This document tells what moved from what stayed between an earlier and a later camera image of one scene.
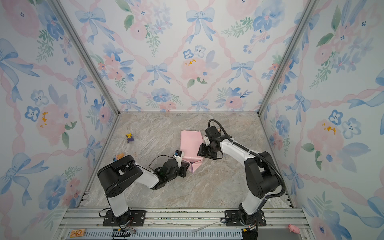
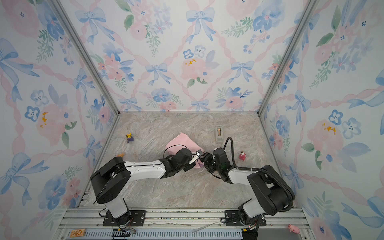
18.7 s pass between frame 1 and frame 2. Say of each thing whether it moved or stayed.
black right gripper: moved
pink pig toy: stayed
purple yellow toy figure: stayed
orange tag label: stayed
